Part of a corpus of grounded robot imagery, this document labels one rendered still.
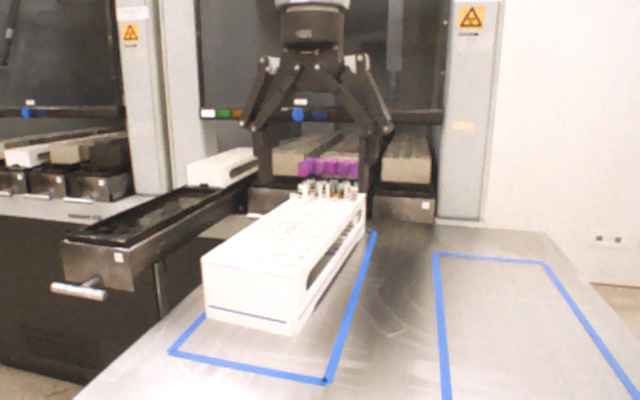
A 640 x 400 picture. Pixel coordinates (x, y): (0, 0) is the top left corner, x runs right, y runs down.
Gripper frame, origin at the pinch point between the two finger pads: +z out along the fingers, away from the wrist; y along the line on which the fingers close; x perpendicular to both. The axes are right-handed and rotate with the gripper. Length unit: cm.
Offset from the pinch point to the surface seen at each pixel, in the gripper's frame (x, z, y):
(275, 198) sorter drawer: 35.0, 14.1, -22.1
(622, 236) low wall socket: 166, 56, 101
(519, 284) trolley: -0.6, 10.6, 26.1
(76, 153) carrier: 37, 7, -89
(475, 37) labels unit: 48, -23, 20
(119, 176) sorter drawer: 36, 13, -72
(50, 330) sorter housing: 28, 66, -103
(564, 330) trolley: -9.3, 10.6, 28.9
